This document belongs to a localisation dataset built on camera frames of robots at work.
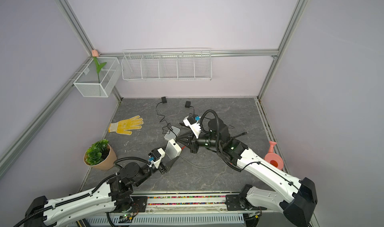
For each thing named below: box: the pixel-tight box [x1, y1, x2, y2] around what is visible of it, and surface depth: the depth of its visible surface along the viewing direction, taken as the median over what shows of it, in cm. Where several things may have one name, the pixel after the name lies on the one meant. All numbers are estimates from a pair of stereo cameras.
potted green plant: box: [83, 139, 118, 171], surface depth 79 cm
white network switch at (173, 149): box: [165, 138, 182, 160], surface depth 66 cm
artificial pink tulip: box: [91, 49, 107, 84], surface depth 92 cm
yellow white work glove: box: [108, 115, 144, 136], surface depth 107 cm
